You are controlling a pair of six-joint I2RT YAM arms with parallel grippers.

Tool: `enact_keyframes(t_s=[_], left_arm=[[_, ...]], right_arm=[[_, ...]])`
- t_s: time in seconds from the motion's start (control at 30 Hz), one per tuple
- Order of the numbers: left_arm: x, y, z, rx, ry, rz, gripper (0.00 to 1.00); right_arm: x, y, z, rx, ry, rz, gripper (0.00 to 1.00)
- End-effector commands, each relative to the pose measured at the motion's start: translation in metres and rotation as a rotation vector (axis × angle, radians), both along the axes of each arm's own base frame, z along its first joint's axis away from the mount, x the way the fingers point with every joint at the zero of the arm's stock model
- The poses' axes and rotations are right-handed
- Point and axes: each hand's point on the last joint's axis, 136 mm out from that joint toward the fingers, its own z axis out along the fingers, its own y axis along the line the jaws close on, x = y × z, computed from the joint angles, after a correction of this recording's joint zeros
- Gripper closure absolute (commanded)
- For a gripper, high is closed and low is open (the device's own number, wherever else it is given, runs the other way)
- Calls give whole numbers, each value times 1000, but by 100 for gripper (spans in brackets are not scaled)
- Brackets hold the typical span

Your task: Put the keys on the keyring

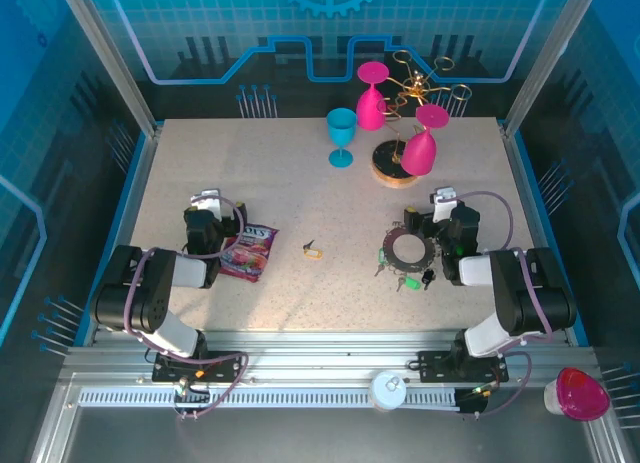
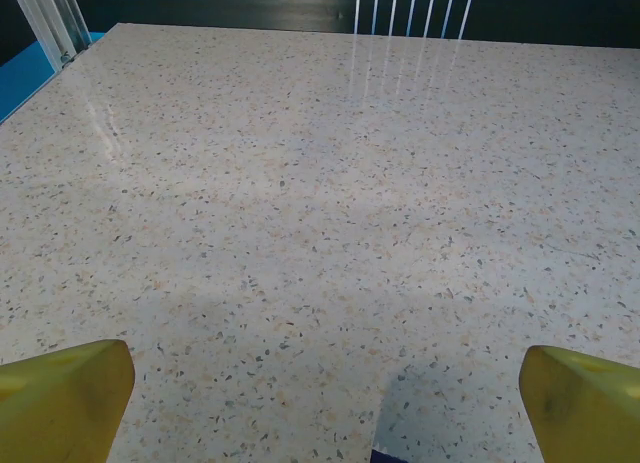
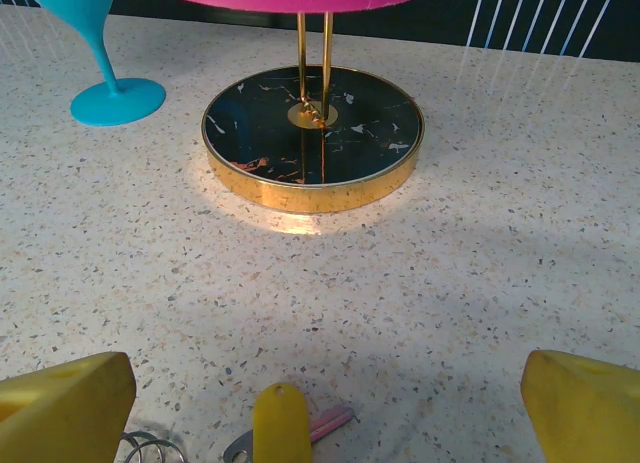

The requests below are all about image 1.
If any red candy bag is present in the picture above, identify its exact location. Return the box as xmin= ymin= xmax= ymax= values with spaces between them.
xmin=218 ymin=223 xmax=280 ymax=284

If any pink plastic goblet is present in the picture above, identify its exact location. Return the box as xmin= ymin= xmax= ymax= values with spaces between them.
xmin=355 ymin=61 xmax=390 ymax=132
xmin=400 ymin=104 xmax=449 ymax=177

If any teal plastic goblet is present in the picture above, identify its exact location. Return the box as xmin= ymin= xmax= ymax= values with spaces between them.
xmin=326 ymin=107 xmax=359 ymax=169

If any white round cap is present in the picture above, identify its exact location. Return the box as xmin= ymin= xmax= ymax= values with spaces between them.
xmin=368 ymin=370 xmax=407 ymax=413

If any cup with pink lid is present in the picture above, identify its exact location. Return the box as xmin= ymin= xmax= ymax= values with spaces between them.
xmin=543 ymin=366 xmax=611 ymax=423

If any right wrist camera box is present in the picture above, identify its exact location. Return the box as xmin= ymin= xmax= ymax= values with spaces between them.
xmin=430 ymin=186 xmax=459 ymax=223

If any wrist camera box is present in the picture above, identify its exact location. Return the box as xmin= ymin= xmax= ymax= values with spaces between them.
xmin=430 ymin=186 xmax=459 ymax=223
xmin=189 ymin=187 xmax=222 ymax=218

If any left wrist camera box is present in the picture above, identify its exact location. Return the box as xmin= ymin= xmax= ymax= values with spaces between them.
xmin=189 ymin=187 xmax=222 ymax=218

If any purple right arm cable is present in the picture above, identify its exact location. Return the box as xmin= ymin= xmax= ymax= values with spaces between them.
xmin=452 ymin=190 xmax=556 ymax=419

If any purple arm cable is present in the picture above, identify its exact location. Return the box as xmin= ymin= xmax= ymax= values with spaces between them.
xmin=452 ymin=190 xmax=556 ymax=419
xmin=123 ymin=195 xmax=250 ymax=422

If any gold wire glass rack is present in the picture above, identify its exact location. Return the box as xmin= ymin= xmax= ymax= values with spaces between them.
xmin=370 ymin=49 xmax=472 ymax=188

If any aluminium side rail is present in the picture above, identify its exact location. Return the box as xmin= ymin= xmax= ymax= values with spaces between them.
xmin=499 ymin=125 xmax=579 ymax=347
xmin=82 ymin=125 xmax=164 ymax=347

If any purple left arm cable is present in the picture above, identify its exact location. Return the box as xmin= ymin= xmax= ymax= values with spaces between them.
xmin=123 ymin=195 xmax=250 ymax=422

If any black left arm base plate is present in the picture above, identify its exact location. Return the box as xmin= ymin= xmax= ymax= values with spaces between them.
xmin=152 ymin=350 xmax=246 ymax=384

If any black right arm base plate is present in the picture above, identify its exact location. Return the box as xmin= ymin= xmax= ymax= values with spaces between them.
xmin=417 ymin=350 xmax=509 ymax=384

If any aluminium mounting rail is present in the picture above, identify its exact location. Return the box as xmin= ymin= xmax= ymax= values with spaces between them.
xmin=62 ymin=330 xmax=604 ymax=384

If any white slotted cable duct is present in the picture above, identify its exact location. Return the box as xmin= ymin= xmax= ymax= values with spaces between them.
xmin=78 ymin=386 xmax=461 ymax=410

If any aluminium frame post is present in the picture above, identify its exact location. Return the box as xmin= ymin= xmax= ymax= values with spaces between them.
xmin=502 ymin=0 xmax=599 ymax=137
xmin=53 ymin=0 xmax=164 ymax=137

